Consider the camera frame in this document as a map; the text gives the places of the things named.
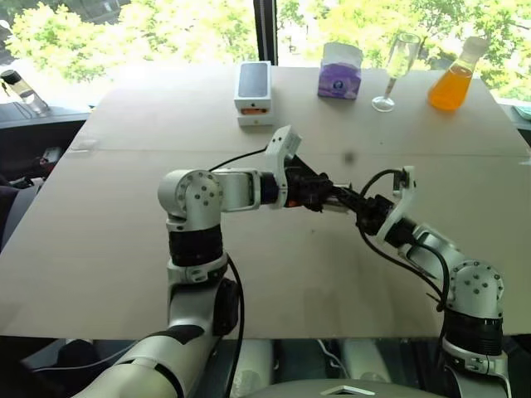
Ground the clear water bottle black cap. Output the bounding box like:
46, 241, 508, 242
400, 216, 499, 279
0, 69, 51, 117

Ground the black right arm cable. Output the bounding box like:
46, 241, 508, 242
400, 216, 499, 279
357, 167, 451, 314

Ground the silver robot leg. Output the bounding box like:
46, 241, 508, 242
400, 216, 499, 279
342, 339, 393, 385
230, 339, 275, 398

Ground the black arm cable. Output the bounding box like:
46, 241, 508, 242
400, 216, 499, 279
357, 167, 451, 314
207, 144, 270, 398

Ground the dark side table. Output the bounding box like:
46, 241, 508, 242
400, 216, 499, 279
0, 101, 91, 196

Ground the clear champagne glass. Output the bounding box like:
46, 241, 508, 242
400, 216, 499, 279
371, 32, 422, 113

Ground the dark window frame post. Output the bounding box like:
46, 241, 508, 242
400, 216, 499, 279
253, 0, 280, 67

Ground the flask with orange liquid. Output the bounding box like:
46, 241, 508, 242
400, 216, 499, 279
427, 36, 491, 111

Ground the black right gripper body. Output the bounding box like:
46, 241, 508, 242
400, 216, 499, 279
355, 194, 395, 235

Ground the purple tissue box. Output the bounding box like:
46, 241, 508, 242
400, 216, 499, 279
316, 41, 364, 101

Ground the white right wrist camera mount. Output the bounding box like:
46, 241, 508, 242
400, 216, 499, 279
376, 165, 417, 246

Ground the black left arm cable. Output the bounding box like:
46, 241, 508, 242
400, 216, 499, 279
207, 144, 270, 398

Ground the white phone box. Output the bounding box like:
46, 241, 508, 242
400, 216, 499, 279
232, 61, 274, 128

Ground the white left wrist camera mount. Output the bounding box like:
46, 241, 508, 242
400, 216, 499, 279
264, 125, 303, 208

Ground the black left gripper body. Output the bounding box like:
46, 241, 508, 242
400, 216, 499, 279
285, 155, 335, 215

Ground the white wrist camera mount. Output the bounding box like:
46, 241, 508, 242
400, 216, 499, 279
376, 165, 417, 246
264, 125, 303, 208

